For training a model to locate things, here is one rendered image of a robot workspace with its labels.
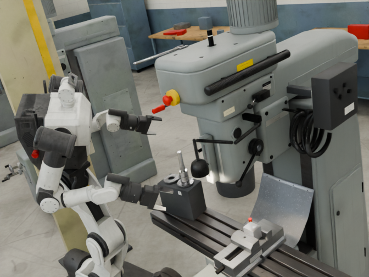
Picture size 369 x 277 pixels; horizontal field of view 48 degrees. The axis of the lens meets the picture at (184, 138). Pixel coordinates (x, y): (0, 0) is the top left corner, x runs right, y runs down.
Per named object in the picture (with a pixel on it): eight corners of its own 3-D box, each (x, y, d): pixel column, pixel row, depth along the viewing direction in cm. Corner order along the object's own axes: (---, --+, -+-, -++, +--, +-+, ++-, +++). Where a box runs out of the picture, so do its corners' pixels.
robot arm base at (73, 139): (29, 156, 160) (36, 128, 158) (35, 145, 173) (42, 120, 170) (68, 166, 164) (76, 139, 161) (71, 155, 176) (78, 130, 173)
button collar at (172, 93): (177, 107, 151) (174, 92, 148) (167, 105, 155) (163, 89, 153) (181, 105, 152) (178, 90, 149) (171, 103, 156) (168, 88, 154)
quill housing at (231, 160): (235, 191, 171) (224, 120, 157) (201, 177, 186) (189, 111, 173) (264, 171, 181) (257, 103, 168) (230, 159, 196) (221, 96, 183)
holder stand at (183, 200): (194, 221, 222) (187, 189, 214) (163, 211, 236) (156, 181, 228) (206, 209, 230) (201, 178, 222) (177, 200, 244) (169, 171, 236)
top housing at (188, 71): (200, 109, 144) (191, 65, 138) (155, 99, 164) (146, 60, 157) (283, 67, 170) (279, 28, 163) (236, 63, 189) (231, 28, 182)
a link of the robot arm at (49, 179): (28, 209, 173) (39, 167, 163) (36, 190, 185) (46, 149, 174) (56, 215, 176) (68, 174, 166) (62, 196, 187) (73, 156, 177)
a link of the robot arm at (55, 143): (33, 162, 164) (40, 134, 158) (39, 150, 172) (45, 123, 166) (63, 170, 167) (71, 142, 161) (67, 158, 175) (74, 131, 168)
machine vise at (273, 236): (236, 283, 177) (233, 263, 173) (212, 267, 188) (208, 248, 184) (287, 239, 196) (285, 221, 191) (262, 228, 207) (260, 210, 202)
